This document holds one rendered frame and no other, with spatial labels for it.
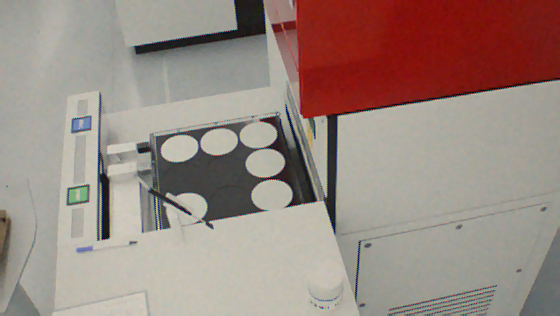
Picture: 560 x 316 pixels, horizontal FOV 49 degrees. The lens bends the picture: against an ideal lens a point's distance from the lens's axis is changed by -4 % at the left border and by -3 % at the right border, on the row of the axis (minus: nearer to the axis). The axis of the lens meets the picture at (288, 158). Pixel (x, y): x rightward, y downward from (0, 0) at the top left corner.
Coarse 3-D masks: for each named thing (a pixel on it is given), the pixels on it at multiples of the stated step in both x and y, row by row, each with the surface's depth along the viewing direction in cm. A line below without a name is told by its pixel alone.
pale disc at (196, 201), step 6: (180, 198) 157; (186, 198) 157; (192, 198) 157; (198, 198) 157; (192, 204) 155; (198, 204) 155; (204, 204) 155; (198, 210) 154; (204, 210) 154; (180, 216) 153; (198, 216) 153; (186, 222) 151
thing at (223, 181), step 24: (264, 120) 176; (240, 144) 169; (168, 168) 164; (192, 168) 164; (216, 168) 164; (240, 168) 163; (288, 168) 162; (168, 192) 158; (192, 192) 158; (216, 192) 158; (240, 192) 158; (216, 216) 152
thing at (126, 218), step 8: (128, 160) 170; (136, 160) 169; (112, 184) 164; (120, 184) 164; (128, 184) 163; (136, 184) 163; (112, 192) 162; (120, 192) 162; (128, 192) 162; (136, 192) 161; (112, 200) 160; (120, 200) 160; (128, 200) 160; (136, 200) 160; (112, 208) 158; (120, 208) 158; (128, 208) 158; (136, 208) 158; (112, 216) 156; (120, 216) 156; (128, 216) 156; (136, 216) 156; (112, 224) 154; (120, 224) 154; (128, 224) 154; (136, 224) 154; (112, 232) 153; (120, 232) 152; (128, 232) 152; (136, 232) 152
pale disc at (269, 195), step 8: (264, 184) 159; (272, 184) 159; (280, 184) 159; (256, 192) 157; (264, 192) 157; (272, 192) 157; (280, 192) 157; (288, 192) 157; (256, 200) 155; (264, 200) 155; (272, 200) 155; (280, 200) 155; (288, 200) 155; (264, 208) 153; (272, 208) 153
